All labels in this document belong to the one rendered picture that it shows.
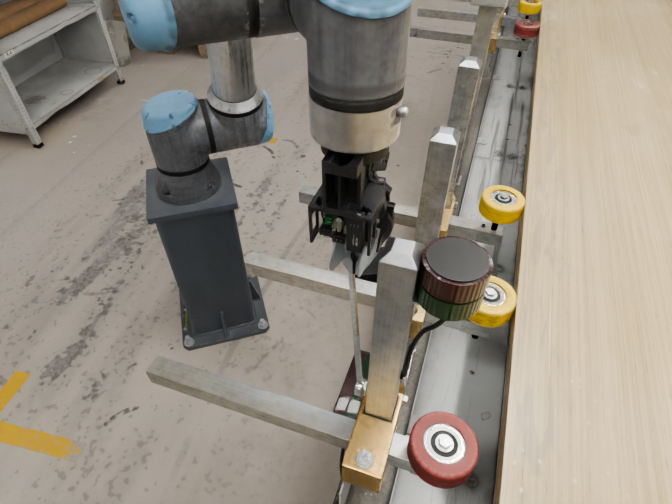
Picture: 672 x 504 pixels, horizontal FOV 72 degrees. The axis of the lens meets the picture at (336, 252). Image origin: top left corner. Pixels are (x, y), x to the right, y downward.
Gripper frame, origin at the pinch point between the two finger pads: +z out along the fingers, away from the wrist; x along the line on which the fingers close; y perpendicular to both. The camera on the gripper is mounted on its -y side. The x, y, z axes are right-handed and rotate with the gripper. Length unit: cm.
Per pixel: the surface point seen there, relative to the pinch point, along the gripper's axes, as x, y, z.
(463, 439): 18.0, 14.9, 9.6
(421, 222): 6.6, -11.0, -0.1
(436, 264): 11.0, 13.8, -16.0
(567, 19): 31, -144, 7
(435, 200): 8.1, -10.9, -4.5
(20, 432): -106, 12, 99
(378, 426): 8.0, 15.0, 12.9
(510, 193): 19.7, -35.9, 8.7
